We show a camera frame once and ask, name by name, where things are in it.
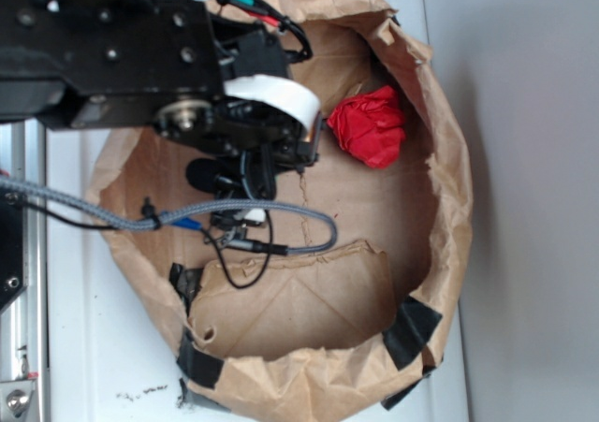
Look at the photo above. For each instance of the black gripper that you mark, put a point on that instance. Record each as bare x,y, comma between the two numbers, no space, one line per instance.
246,143

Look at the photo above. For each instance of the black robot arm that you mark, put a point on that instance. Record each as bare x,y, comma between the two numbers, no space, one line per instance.
213,75

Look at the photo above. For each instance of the red crumpled paper ball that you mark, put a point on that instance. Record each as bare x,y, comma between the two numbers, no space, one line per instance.
370,127

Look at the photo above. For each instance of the white tape band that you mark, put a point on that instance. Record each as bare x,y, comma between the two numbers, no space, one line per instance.
291,97

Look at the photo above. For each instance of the brown paper bag tray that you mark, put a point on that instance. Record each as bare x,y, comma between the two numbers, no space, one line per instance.
320,337

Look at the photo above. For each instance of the white plastic board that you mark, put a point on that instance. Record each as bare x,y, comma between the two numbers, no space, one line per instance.
107,360

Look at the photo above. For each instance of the aluminium frame rail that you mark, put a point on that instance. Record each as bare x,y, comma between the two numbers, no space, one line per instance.
25,377

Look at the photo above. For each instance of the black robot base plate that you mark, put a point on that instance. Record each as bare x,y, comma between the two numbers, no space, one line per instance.
13,247

